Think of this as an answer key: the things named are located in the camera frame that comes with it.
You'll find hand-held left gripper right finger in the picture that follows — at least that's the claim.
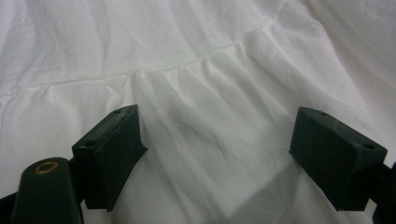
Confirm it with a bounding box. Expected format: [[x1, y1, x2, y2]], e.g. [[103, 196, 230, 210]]
[[289, 106, 389, 212]]

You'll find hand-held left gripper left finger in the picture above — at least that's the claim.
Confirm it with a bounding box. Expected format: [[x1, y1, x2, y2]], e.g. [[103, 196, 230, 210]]
[[71, 104, 149, 213]]

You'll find white gathered dress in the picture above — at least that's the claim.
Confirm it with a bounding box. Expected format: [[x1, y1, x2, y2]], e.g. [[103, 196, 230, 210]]
[[0, 0, 396, 224]]

